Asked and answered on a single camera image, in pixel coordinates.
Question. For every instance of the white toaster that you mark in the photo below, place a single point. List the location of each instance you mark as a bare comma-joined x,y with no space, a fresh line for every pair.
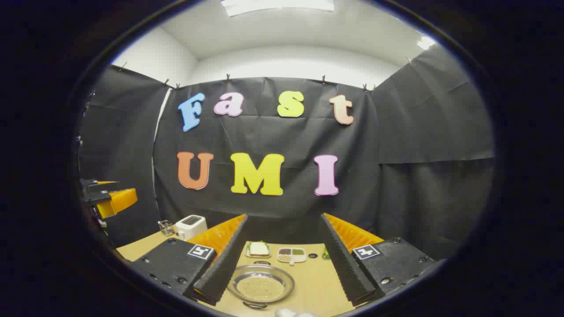
191,226

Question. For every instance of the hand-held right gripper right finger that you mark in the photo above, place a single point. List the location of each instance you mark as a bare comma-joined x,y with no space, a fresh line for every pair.
346,268

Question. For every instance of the pile of soybeans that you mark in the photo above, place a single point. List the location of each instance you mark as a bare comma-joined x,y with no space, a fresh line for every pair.
260,287

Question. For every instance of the white bread sandwich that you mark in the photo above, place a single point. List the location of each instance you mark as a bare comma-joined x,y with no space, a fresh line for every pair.
259,248

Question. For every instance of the green label drink bottle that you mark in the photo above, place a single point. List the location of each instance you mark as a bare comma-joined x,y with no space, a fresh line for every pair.
326,254

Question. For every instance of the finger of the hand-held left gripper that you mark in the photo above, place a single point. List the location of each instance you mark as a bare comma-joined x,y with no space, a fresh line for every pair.
94,182
118,201

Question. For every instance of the small ceiling light panel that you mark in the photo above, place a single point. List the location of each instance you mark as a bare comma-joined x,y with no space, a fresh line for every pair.
425,42

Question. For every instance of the white divided bean tray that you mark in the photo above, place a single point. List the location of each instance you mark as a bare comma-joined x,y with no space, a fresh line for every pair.
291,256

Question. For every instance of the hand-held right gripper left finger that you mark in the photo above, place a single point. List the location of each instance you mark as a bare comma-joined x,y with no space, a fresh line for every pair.
220,268

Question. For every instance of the stainless steel pot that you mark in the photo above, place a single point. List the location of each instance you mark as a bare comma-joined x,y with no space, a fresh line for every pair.
246,277

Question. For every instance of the white rectangular plate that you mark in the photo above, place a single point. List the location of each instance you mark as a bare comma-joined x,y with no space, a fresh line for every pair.
247,253

